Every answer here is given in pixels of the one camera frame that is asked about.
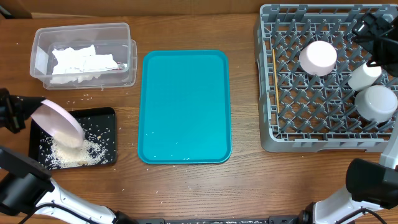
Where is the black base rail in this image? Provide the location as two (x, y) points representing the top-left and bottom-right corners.
(136, 215), (299, 224)

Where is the large white plate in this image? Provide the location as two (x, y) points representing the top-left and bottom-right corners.
(31, 100), (85, 148)

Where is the clear plastic bin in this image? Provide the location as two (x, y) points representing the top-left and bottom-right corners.
(30, 22), (137, 90)

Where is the grey small bowl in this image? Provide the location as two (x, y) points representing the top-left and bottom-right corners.
(354, 85), (397, 123)

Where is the grey dishwasher rack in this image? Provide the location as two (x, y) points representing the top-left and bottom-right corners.
(254, 4), (397, 152)

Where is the white cup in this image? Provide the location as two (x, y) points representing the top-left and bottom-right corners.
(348, 63), (382, 91)

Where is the pile of rice grains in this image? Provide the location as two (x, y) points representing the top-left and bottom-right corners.
(39, 119), (113, 169)

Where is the small white plate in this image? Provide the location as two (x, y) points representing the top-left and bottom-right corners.
(299, 40), (337, 77)

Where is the white napkin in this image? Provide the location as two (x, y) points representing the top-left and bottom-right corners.
(86, 54), (118, 72)
(50, 45), (96, 84)

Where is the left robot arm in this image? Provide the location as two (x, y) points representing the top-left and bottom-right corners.
(1, 88), (138, 224)

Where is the red snack wrapper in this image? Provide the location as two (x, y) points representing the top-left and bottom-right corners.
(111, 63), (127, 70)

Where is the teal serving tray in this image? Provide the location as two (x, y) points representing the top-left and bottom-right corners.
(137, 50), (232, 164)

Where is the wooden chopstick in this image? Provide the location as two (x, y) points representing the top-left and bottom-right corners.
(272, 49), (280, 114)

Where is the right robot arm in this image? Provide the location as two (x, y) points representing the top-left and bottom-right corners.
(294, 12), (397, 223)

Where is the black plastic tray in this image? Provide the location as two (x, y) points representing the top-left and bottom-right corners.
(29, 107), (118, 170)

